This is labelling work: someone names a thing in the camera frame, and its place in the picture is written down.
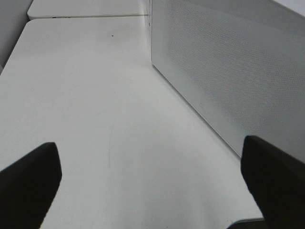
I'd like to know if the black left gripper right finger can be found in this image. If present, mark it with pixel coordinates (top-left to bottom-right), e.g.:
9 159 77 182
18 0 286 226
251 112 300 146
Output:
241 135 305 229

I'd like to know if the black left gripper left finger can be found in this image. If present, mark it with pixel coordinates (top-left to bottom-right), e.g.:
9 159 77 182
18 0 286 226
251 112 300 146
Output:
0 142 62 229

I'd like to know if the white microwave door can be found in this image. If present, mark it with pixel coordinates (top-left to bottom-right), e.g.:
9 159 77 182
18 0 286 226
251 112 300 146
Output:
151 0 305 161

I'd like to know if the white adjacent table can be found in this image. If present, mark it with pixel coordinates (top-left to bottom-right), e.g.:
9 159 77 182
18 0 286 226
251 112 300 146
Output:
27 0 151 20

